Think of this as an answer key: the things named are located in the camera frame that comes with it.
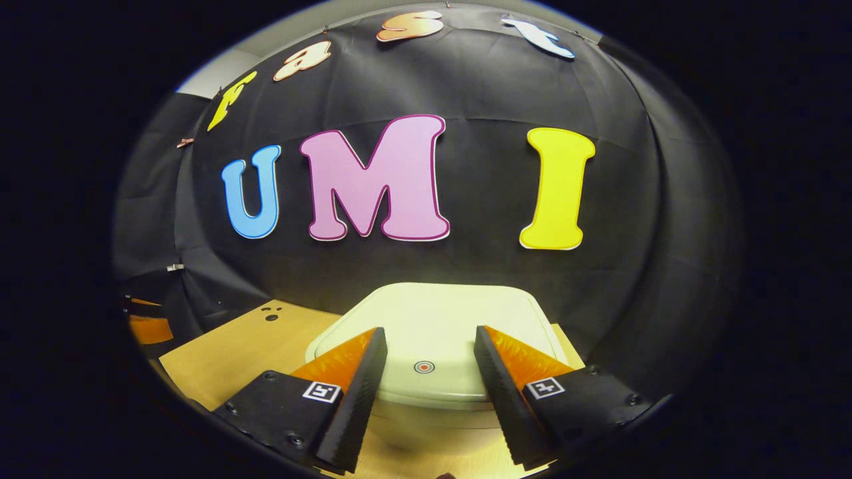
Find wooden desktop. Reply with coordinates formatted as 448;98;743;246
158;299;586;479

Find pale green desktop garbage bin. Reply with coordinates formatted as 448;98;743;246
305;283;570;466

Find black backdrop cloth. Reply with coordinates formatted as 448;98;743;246
112;3;745;400

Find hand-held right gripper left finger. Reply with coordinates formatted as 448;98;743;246
213;327;388;474

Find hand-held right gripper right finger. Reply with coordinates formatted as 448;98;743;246
474;325;656;470

